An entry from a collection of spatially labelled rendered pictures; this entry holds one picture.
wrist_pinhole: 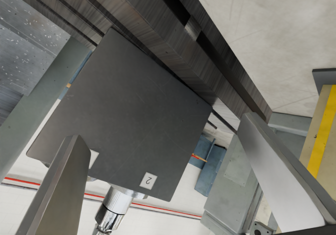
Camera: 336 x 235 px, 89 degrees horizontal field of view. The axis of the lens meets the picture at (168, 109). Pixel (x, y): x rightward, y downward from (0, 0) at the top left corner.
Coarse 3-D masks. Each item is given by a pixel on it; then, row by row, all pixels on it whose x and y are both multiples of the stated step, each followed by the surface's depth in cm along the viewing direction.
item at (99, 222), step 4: (96, 212) 29; (96, 216) 28; (96, 220) 28; (100, 220) 28; (100, 224) 28; (104, 224) 28; (108, 224) 28; (104, 228) 28; (108, 228) 28; (112, 228) 28; (116, 228) 29
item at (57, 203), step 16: (64, 144) 9; (80, 144) 10; (64, 160) 8; (80, 160) 10; (48, 176) 8; (64, 176) 8; (80, 176) 9; (48, 192) 7; (64, 192) 8; (80, 192) 9; (32, 208) 7; (48, 208) 7; (64, 208) 8; (80, 208) 9; (32, 224) 6; (48, 224) 7; (64, 224) 8
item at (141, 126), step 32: (96, 64) 22; (128, 64) 24; (64, 96) 21; (96, 96) 22; (128, 96) 24; (160, 96) 27; (192, 96) 30; (64, 128) 21; (96, 128) 22; (128, 128) 25; (160, 128) 27; (192, 128) 30; (96, 160) 23; (128, 160) 25; (160, 160) 27; (128, 192) 27; (160, 192) 28
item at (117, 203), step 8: (112, 192) 29; (120, 192) 29; (104, 200) 29; (112, 200) 28; (120, 200) 28; (128, 200) 29; (104, 208) 28; (112, 208) 28; (120, 208) 28; (104, 216) 28; (112, 216) 28; (120, 216) 29; (112, 224) 28
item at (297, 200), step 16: (240, 128) 11; (256, 128) 9; (256, 144) 9; (272, 144) 8; (256, 160) 10; (272, 160) 8; (288, 160) 8; (256, 176) 10; (272, 176) 8; (288, 176) 7; (304, 176) 7; (272, 192) 8; (288, 192) 7; (304, 192) 6; (320, 192) 6; (272, 208) 9; (288, 208) 7; (304, 208) 7; (320, 208) 6; (288, 224) 8; (304, 224) 7; (320, 224) 6
